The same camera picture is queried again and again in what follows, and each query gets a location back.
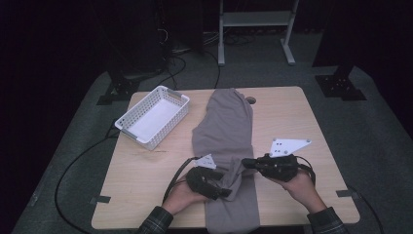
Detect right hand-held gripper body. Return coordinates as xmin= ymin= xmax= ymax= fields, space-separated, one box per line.
xmin=258 ymin=137 xmax=313 ymax=183

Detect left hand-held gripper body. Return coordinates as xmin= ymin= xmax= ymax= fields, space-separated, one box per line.
xmin=185 ymin=153 xmax=218 ymax=198

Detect grey pants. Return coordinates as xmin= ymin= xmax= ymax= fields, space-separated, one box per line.
xmin=191 ymin=87 xmax=262 ymax=234

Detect person's left hand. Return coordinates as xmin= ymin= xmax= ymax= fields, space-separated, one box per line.
xmin=162 ymin=175 xmax=209 ymax=215

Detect person's right hand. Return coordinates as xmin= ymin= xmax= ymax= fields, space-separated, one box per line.
xmin=270 ymin=169 xmax=328 ymax=215

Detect grey tape strip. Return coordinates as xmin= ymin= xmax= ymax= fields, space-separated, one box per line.
xmin=89 ymin=195 xmax=112 ymax=206
xmin=335 ymin=189 xmax=360 ymax=199

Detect white plastic basket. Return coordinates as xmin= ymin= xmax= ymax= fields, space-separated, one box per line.
xmin=114 ymin=85 xmax=191 ymax=151

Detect black stand base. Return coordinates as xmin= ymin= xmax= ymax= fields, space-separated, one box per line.
xmin=314 ymin=62 xmax=368 ymax=102
xmin=95 ymin=72 xmax=141 ymax=106

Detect white metal stand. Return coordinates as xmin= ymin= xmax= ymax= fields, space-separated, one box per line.
xmin=217 ymin=0 xmax=300 ymax=67

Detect left hand-held gripper cable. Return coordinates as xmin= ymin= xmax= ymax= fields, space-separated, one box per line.
xmin=162 ymin=156 xmax=200 ymax=205

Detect hand-held gripper cable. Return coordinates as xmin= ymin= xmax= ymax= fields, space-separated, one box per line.
xmin=294 ymin=154 xmax=317 ymax=187
xmin=162 ymin=156 xmax=200 ymax=205

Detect right hand-held gripper cable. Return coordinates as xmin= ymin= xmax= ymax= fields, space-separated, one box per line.
xmin=294 ymin=154 xmax=317 ymax=187

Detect curved black cable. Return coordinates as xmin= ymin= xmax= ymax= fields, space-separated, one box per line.
xmin=204 ymin=49 xmax=222 ymax=90

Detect thin black floor cable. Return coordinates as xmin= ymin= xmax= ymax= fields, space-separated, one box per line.
xmin=348 ymin=186 xmax=386 ymax=234

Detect bundle of black cables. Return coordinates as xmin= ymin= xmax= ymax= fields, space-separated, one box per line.
xmin=155 ymin=27 xmax=188 ymax=90

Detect long black floor cable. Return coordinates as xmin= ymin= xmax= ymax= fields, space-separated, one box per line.
xmin=54 ymin=119 xmax=122 ymax=234

